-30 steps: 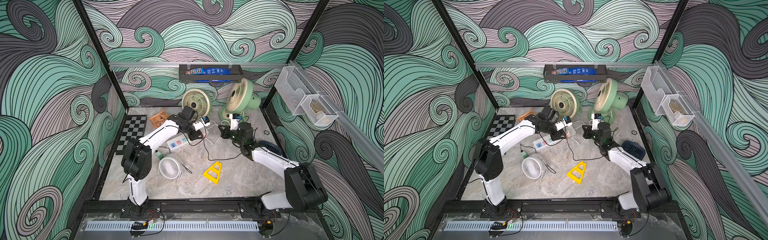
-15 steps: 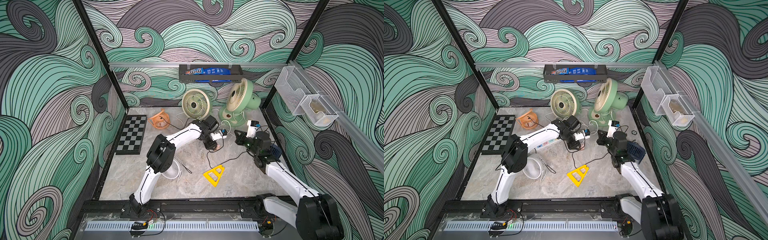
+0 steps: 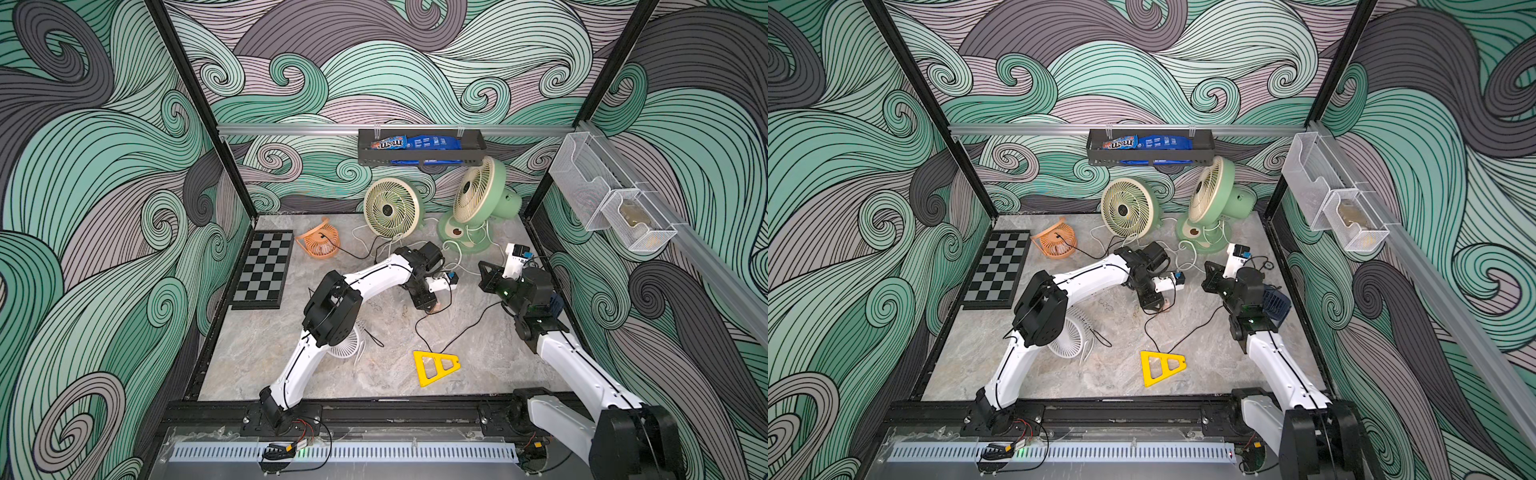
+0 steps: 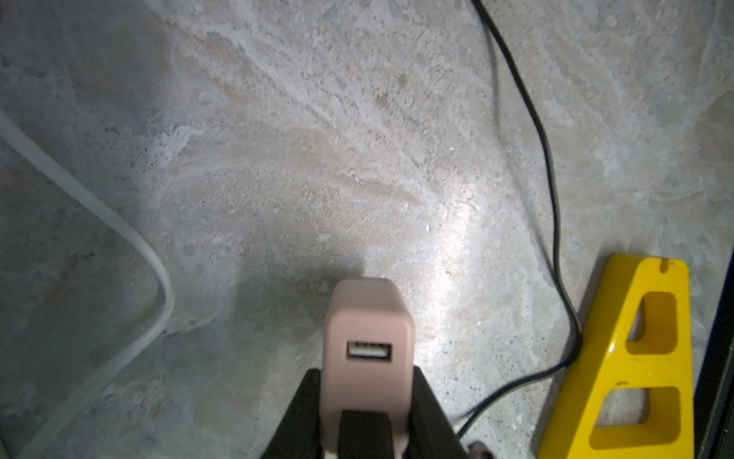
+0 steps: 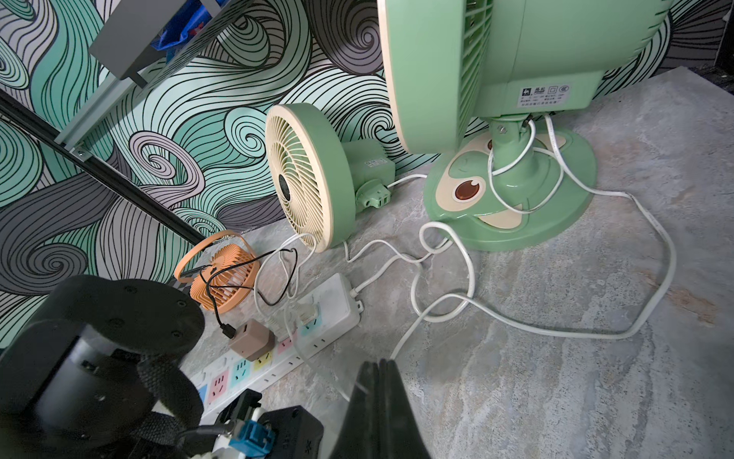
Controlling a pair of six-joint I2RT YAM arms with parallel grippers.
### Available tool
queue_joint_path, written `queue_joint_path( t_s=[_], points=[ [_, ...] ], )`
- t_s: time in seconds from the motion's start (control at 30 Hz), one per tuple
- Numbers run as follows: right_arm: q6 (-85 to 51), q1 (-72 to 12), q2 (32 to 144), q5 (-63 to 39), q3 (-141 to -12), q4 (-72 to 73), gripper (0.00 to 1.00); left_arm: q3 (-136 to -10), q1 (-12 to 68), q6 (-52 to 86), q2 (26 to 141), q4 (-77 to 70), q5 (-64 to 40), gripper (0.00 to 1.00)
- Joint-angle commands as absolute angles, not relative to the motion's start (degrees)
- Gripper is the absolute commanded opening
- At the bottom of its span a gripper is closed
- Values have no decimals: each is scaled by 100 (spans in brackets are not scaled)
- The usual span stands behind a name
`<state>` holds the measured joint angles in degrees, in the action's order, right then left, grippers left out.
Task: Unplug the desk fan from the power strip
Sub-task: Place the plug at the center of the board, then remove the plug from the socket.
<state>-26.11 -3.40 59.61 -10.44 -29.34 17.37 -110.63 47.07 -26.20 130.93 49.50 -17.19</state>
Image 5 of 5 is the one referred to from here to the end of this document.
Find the aluminium wall rail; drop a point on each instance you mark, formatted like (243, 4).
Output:
(94, 110)

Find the black wall shelf basket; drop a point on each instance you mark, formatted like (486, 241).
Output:
(123, 44)

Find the white multicolour power strip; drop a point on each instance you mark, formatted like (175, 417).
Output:
(225, 378)

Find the large green pedestal fan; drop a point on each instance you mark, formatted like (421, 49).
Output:
(475, 83)

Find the white cable round fan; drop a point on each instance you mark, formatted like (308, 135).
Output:
(435, 238)

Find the cream green round fan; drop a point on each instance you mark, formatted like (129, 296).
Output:
(322, 182)

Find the pink usb charger adapter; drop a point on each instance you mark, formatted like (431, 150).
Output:
(252, 340)

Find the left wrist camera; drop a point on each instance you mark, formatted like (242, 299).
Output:
(245, 430)

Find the small orange desk fan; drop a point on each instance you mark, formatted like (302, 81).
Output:
(214, 253)

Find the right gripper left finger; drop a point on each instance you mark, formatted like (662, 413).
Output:
(358, 436)

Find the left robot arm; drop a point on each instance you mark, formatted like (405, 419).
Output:
(95, 372)

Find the blue candy bag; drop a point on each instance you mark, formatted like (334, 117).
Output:
(185, 24)

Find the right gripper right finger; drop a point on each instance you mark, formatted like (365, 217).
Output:
(398, 432)

